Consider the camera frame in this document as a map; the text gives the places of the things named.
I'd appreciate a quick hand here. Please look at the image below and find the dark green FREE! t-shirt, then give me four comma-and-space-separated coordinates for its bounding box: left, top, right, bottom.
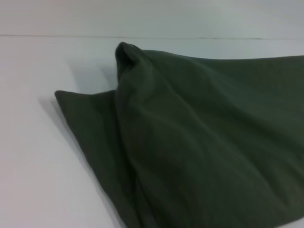
54, 41, 304, 228

